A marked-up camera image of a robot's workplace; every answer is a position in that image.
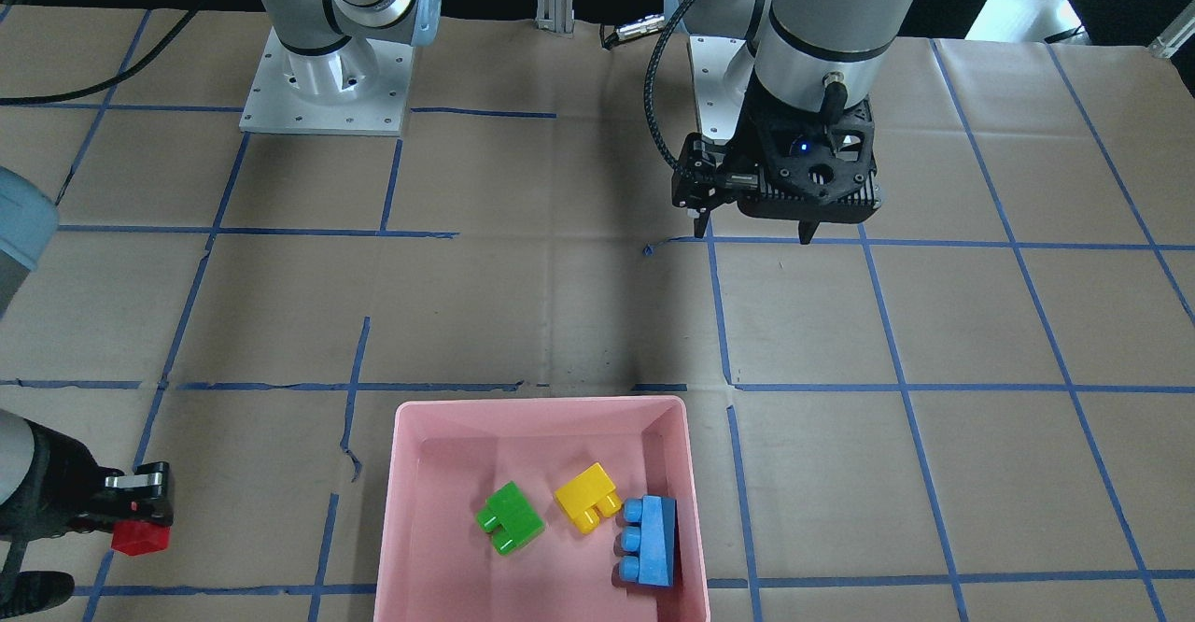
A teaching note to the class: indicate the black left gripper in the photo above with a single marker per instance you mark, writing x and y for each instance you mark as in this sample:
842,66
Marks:
695,176

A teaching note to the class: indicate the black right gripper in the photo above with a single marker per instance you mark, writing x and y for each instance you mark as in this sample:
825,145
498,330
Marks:
58,489

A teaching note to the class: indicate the red toy block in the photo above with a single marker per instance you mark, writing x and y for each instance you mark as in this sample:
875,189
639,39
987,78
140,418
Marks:
134,538

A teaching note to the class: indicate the yellow toy block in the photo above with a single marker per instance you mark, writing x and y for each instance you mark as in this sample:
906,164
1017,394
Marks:
588,498

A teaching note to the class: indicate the blue toy block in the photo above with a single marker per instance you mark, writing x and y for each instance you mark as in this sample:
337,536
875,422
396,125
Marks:
648,542

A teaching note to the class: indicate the green toy block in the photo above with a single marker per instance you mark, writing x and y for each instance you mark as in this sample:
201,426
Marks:
509,519

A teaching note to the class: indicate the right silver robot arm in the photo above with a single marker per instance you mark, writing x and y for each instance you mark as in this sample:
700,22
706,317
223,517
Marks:
307,27

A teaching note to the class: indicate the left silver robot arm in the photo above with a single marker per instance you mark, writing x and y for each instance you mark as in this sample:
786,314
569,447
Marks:
815,55

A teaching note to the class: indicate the pink plastic box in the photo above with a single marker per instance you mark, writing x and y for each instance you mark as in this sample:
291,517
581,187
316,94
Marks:
448,457

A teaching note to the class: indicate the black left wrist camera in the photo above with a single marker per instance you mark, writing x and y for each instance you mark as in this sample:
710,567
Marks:
701,182

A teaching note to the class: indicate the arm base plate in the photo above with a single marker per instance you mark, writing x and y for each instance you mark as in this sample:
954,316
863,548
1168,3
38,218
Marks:
721,68
360,89

